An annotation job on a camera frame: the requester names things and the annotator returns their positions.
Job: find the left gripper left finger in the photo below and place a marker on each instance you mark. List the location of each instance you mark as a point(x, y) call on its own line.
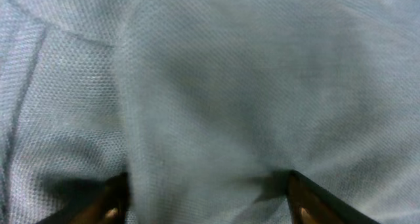
point(92, 202)

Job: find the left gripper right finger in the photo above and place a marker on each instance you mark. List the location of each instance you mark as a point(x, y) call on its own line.
point(310, 203)

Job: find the blue polo shirt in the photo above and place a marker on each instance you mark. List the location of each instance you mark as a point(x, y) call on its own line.
point(197, 99)

